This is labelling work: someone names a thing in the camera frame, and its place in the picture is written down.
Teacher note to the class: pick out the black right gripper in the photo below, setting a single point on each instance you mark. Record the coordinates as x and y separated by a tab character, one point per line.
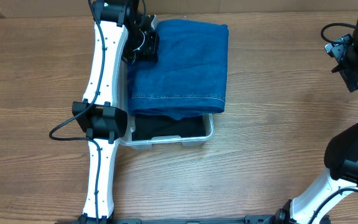
352	76

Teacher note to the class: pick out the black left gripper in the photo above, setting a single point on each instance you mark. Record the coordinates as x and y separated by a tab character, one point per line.
151	55

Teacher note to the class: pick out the blue denim cloth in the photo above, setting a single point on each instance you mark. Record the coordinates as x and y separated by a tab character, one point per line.
190	76

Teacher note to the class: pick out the black cloth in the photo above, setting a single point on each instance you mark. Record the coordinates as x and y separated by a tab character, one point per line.
148	127

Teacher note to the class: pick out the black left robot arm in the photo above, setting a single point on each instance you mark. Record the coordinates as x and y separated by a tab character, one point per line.
123	36

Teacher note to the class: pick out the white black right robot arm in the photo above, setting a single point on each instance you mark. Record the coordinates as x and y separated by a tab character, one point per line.
340	176

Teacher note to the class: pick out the clear plastic storage bin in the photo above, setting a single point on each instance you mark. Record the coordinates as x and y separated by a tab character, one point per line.
127	140

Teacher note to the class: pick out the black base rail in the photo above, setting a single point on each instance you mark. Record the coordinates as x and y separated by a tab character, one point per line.
248	219

